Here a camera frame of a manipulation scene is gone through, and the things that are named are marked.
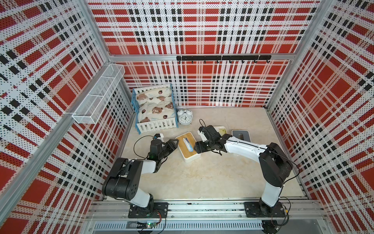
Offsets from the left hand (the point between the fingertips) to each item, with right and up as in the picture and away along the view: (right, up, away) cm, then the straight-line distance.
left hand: (179, 141), depth 93 cm
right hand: (+14, -2, -4) cm, 15 cm away
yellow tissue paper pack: (+30, +6, +7) cm, 31 cm away
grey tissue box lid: (+44, +4, +5) cm, 45 cm away
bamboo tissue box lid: (+8, +1, +1) cm, 8 cm away
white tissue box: (+26, +9, +8) cm, 29 cm away
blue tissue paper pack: (+7, -3, -2) cm, 8 cm away
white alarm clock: (+3, +17, +11) cm, 20 cm away
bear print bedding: (-20, +26, +18) cm, 37 cm away
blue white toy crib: (-11, +11, +11) cm, 19 cm away
